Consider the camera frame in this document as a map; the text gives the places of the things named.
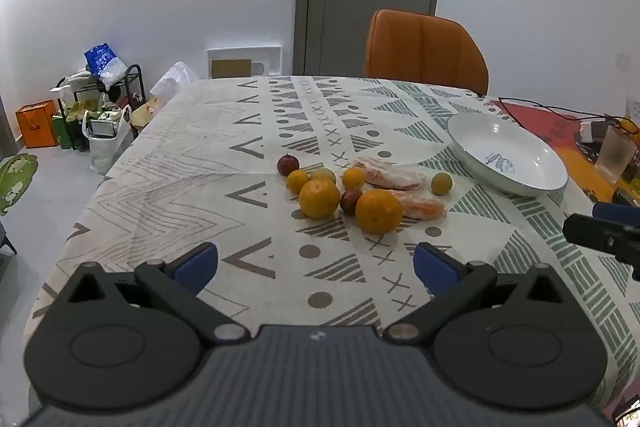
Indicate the green bag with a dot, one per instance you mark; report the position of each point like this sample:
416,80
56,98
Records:
62,132

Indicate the orange chair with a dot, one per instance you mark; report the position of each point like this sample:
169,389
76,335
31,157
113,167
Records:
425,52

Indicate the beige paper bag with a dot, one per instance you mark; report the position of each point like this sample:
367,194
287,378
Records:
145,113

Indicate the dark red plum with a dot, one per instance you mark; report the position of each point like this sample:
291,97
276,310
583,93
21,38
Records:
350,203
288,164

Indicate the red and orange mat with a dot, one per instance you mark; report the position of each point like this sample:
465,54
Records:
545,124

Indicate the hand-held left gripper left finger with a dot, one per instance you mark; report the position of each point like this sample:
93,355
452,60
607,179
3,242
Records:
196,264

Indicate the white foam packaging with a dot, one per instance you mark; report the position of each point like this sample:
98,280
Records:
243,53

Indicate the white power adapter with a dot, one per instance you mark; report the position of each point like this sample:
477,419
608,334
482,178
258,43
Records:
592,130

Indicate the small orange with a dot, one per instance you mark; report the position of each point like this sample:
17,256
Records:
296,181
353,178

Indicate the frosted plastic cup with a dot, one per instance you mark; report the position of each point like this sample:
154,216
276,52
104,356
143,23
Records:
616,154

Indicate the white plastic bag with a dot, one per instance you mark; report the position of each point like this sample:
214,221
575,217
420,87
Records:
175,79

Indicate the clear snack bag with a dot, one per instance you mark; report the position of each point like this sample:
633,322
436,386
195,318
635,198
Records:
634,108

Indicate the large orange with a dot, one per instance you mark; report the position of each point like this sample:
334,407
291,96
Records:
378,212
319,199

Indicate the green floor item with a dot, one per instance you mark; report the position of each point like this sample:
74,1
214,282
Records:
15,179

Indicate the black metal rack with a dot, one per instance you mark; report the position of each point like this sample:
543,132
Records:
135,79

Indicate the white plate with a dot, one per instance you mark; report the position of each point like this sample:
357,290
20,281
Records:
505,142

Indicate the brown cardboard piece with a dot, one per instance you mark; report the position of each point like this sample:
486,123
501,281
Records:
231,69

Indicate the yellow-green round fruit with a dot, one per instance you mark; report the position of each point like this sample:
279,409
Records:
323,174
441,183

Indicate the pink plastic-wrapped food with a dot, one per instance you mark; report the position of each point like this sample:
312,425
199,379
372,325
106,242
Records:
392,175
425,207

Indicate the orange paper bag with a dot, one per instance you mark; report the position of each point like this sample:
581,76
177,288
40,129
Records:
36,124

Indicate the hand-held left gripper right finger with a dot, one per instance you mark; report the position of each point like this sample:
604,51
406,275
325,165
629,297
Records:
434,267

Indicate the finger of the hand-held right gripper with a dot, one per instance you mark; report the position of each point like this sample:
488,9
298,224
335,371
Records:
597,232
617,210

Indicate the blue and white bag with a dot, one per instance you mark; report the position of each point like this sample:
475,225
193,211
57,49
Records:
102,59

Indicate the white tote bag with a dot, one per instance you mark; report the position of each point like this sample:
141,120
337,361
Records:
107,147

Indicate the patterned tablecloth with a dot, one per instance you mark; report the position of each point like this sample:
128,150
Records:
200,132

